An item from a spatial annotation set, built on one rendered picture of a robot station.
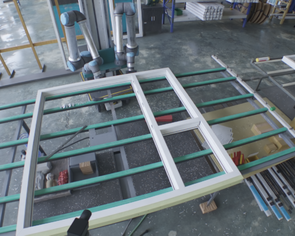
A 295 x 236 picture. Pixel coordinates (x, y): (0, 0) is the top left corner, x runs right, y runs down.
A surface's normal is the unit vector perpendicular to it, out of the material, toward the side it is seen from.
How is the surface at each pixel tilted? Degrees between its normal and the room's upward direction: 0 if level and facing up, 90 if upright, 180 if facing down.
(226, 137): 0
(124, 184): 0
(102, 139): 0
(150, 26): 90
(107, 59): 90
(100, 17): 90
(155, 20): 90
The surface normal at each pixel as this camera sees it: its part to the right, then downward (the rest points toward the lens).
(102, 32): 0.43, 0.65
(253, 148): 0.00, -0.70
